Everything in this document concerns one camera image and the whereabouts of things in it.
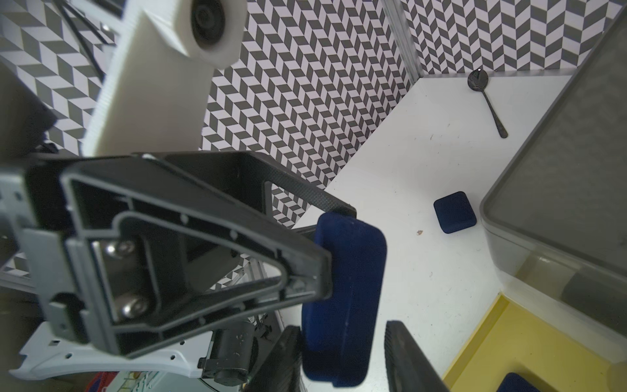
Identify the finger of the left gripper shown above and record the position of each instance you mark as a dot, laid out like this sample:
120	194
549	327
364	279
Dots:
228	191
158	283

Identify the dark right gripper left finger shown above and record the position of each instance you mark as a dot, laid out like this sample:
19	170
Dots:
281	370

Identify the three-tier drawer cabinet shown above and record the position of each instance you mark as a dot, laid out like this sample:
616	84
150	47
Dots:
555	219

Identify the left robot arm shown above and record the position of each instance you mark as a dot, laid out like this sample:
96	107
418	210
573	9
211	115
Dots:
224	352

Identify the black spoon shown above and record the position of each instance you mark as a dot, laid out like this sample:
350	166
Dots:
478	81

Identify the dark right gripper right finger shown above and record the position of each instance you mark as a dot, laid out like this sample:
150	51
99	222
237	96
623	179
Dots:
407	367

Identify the navy brooch box three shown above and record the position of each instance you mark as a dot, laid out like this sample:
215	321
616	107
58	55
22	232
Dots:
513	382

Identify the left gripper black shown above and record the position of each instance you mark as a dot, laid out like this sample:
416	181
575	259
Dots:
39	212

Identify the navy brooch box one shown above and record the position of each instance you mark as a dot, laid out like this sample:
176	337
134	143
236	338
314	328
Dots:
338	332

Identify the navy brooch box two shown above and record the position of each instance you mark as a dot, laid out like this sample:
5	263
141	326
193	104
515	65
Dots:
454	213

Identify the aluminium corner post left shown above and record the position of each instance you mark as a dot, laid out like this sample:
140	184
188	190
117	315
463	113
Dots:
400	27

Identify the yellow bottom drawer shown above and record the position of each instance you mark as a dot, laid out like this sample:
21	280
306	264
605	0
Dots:
511	339

